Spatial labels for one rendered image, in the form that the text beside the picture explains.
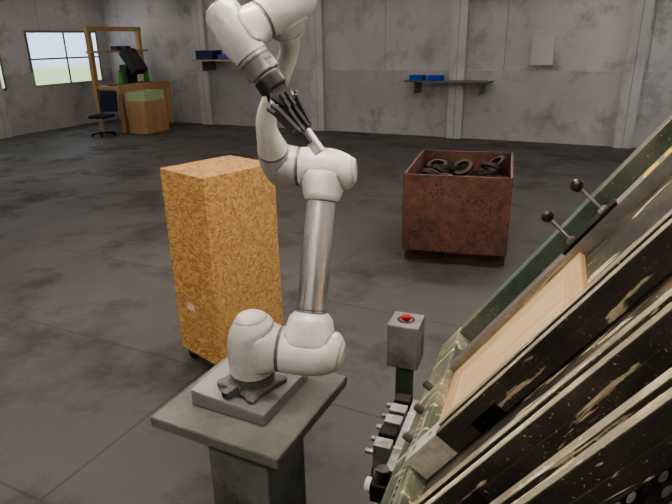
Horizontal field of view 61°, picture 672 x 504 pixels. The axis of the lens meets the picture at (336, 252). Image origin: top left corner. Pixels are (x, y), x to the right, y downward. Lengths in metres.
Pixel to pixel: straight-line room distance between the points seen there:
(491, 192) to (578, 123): 6.81
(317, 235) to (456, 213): 3.27
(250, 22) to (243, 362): 1.05
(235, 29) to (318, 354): 1.00
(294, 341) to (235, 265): 1.55
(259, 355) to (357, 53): 11.07
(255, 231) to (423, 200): 2.06
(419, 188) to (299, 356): 3.34
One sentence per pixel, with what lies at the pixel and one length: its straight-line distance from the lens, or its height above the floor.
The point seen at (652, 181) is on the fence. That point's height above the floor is 1.57.
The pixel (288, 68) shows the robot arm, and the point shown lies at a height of 1.85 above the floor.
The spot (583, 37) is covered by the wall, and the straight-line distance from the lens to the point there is 11.60.
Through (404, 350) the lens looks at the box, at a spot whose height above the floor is 0.83.
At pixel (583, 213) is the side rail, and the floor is 1.40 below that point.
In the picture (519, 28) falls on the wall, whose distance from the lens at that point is 11.73.
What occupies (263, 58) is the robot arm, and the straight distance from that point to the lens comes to 1.51.
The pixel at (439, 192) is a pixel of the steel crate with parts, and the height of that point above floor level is 0.67.
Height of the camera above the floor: 1.93
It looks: 20 degrees down
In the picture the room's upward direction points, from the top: 1 degrees counter-clockwise
